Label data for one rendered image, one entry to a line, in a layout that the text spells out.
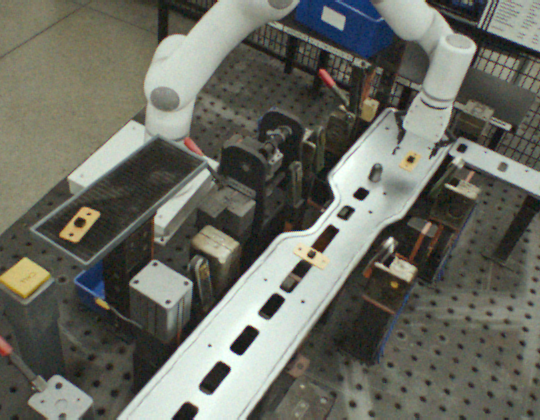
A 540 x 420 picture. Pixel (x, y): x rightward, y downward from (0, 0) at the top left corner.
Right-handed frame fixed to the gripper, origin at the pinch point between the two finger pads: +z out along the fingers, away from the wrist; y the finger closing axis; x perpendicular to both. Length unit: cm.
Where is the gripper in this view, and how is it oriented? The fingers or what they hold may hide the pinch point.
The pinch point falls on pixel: (416, 146)
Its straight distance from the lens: 172.1
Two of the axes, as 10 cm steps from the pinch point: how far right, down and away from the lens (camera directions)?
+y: 8.4, 4.6, -2.9
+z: -1.3, 6.9, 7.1
